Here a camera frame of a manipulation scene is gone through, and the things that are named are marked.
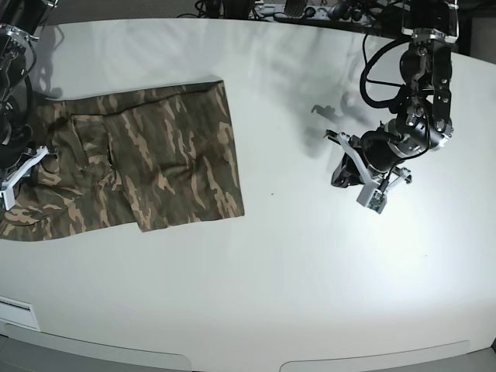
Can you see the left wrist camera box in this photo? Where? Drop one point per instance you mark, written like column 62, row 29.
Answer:
column 373, row 198

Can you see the power strip with cables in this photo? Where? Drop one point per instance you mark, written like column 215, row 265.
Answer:
column 319, row 12

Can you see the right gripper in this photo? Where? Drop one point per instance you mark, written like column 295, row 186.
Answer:
column 29, row 159

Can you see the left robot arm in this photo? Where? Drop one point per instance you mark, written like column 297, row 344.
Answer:
column 421, row 108

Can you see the camouflage T-shirt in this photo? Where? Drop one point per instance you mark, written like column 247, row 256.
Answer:
column 155, row 157

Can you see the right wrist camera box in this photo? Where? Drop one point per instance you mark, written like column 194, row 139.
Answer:
column 8, row 197

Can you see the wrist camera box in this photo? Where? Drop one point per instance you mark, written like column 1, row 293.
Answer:
column 373, row 198
column 8, row 197

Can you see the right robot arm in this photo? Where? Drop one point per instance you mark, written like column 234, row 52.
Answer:
column 21, row 23

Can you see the white label plate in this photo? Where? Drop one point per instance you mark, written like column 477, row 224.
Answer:
column 19, row 314

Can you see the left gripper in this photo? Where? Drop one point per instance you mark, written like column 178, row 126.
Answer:
column 368, row 158

